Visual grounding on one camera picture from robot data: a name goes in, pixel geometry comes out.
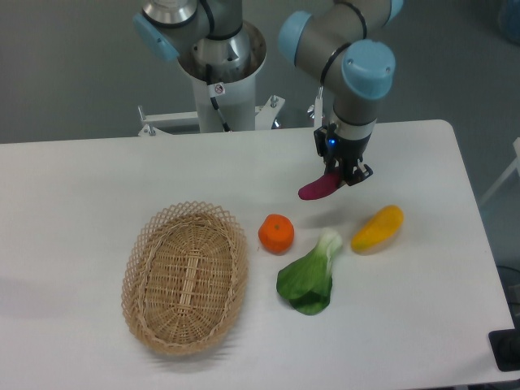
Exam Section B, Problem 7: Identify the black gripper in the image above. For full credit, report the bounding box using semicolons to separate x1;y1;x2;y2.
314;123;373;186

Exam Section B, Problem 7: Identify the purple sweet potato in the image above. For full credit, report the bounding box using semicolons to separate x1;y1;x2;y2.
297;171;340;201

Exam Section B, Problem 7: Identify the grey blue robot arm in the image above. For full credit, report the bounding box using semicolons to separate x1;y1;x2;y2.
132;1;402;200

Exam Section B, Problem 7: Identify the yellow mango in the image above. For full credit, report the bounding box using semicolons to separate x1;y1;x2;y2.
350;205;405;254

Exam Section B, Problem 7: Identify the orange tangerine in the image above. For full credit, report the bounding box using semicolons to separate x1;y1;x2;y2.
258;214;295;254

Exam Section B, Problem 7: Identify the green bok choy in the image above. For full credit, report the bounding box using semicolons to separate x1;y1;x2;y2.
276;228;343;316

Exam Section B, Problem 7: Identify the white furniture leg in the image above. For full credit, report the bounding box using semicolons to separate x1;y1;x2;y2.
478;137;520;208

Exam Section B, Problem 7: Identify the oval wicker basket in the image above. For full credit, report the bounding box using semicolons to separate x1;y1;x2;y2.
121;201;249;356

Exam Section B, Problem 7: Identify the black device at table edge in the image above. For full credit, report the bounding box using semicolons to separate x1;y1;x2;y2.
488;329;519;372

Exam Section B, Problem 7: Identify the white metal base frame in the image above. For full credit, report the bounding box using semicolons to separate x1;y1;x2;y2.
137;87;325;137

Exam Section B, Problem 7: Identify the black cable on pedestal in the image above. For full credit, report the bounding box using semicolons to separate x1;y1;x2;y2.
205;63;232;133

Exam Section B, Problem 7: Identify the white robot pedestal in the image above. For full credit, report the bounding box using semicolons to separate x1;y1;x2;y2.
175;20;268;133

